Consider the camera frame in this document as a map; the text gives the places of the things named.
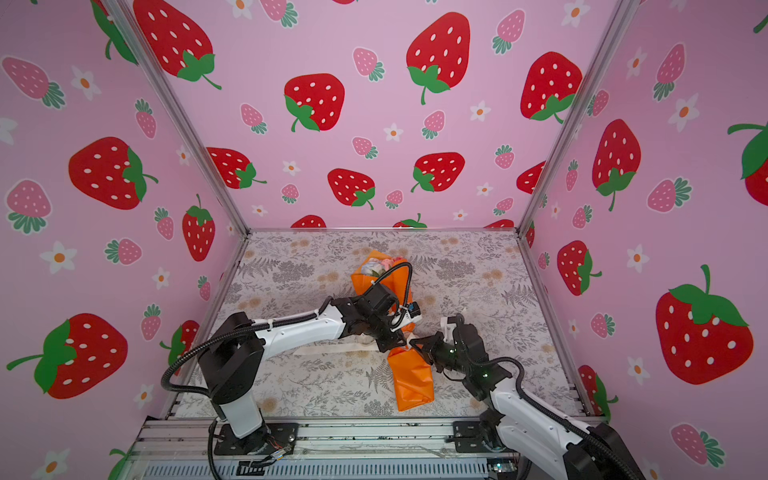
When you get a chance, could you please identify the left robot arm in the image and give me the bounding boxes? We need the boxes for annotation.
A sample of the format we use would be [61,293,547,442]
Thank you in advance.
[161,284,421,440]

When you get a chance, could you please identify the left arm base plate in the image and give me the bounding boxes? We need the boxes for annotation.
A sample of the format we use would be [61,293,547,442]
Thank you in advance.
[213,422,299,457]

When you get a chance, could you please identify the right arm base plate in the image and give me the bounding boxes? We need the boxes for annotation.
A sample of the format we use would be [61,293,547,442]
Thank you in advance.
[446,420,516,454]

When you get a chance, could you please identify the orange wrapping paper sheet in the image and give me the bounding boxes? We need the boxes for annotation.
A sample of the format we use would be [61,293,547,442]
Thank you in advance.
[350,251,435,412]

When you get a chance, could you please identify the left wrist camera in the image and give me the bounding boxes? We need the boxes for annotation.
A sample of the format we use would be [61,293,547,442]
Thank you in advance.
[400,302,422,328]

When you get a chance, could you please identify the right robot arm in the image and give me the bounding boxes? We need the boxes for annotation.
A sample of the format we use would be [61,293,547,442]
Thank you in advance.
[408,315,643,479]

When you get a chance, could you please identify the aluminium front rail frame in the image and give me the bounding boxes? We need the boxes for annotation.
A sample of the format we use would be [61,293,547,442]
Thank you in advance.
[114,417,550,479]

